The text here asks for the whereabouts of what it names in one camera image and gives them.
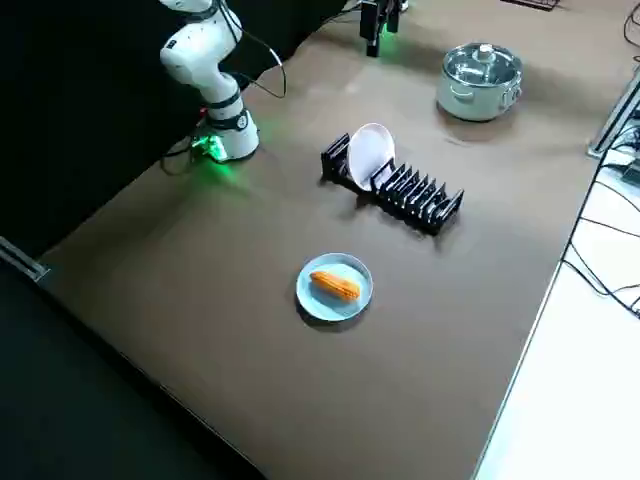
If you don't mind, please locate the black base cable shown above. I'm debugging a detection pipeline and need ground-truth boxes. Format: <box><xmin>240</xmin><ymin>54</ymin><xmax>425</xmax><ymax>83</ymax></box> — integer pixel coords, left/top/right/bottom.
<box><xmin>159</xmin><ymin>132</ymin><xmax>209</xmax><ymax>176</ymax></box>

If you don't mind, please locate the black wire cup rack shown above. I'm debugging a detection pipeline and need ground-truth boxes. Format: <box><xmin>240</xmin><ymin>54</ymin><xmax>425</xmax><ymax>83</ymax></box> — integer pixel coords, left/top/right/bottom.
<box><xmin>501</xmin><ymin>0</ymin><xmax>569</xmax><ymax>13</ymax></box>

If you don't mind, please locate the orange corn cob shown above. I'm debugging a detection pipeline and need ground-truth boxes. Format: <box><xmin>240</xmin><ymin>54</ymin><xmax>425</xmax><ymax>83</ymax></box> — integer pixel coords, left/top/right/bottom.
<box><xmin>309</xmin><ymin>270</ymin><xmax>362</xmax><ymax>302</ymax></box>

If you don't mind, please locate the black slotted dish rack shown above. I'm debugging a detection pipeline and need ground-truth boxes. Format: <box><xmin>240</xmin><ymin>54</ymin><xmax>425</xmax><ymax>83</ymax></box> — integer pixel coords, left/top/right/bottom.
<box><xmin>319</xmin><ymin>132</ymin><xmax>465</xmax><ymax>236</ymax></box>

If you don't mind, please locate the glass pot lid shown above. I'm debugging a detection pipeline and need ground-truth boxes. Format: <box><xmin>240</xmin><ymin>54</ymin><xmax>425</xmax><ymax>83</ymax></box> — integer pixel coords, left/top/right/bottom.
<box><xmin>442</xmin><ymin>42</ymin><xmax>524</xmax><ymax>91</ymax></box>

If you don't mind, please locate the aluminium frame profile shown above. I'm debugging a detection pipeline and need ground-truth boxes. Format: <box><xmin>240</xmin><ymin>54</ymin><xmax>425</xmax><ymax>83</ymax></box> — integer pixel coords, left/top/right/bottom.
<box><xmin>0</xmin><ymin>234</ymin><xmax>51</xmax><ymax>282</ymax></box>

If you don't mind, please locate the black table cable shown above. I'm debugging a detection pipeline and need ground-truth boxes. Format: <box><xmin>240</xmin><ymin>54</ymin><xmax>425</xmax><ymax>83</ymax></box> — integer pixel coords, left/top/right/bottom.
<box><xmin>559</xmin><ymin>149</ymin><xmax>640</xmax><ymax>321</ymax></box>

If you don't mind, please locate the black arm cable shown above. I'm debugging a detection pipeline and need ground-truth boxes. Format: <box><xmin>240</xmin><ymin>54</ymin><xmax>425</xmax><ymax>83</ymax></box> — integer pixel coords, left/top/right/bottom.
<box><xmin>214</xmin><ymin>0</ymin><xmax>289</xmax><ymax>101</ymax></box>

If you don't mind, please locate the white plate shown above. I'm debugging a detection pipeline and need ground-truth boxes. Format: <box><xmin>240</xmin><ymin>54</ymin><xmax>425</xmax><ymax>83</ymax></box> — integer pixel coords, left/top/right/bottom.
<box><xmin>347</xmin><ymin>122</ymin><xmax>397</xmax><ymax>193</ymax></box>

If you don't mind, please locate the light blue plate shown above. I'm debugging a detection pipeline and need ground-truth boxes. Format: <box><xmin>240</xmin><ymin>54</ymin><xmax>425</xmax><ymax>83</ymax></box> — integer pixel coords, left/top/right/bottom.
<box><xmin>295</xmin><ymin>252</ymin><xmax>375</xmax><ymax>323</ymax></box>

